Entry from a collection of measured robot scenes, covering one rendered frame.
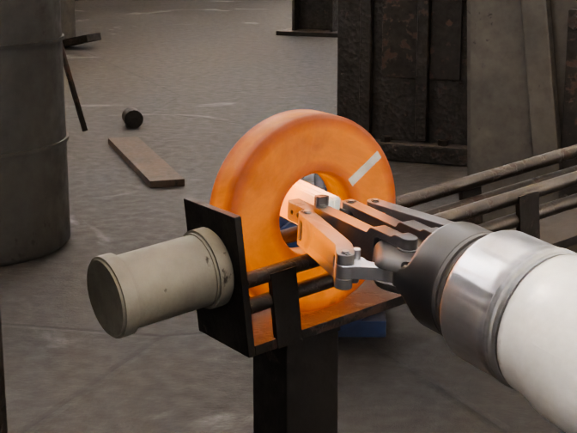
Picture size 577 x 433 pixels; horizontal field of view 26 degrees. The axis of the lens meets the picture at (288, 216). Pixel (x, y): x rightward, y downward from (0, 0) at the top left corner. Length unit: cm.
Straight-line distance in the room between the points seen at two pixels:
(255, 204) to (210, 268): 6
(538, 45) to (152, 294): 234
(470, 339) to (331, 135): 24
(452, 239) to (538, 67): 236
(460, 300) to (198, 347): 200
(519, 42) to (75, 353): 133
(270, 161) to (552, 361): 30
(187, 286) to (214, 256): 3
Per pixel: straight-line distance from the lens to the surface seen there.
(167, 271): 88
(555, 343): 70
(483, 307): 75
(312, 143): 93
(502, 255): 76
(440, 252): 79
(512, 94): 321
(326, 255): 85
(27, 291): 318
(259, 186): 91
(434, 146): 466
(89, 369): 264
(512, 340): 73
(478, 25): 323
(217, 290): 90
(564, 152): 117
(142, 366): 264
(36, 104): 338
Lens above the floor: 93
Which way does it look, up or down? 14 degrees down
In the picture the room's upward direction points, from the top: straight up
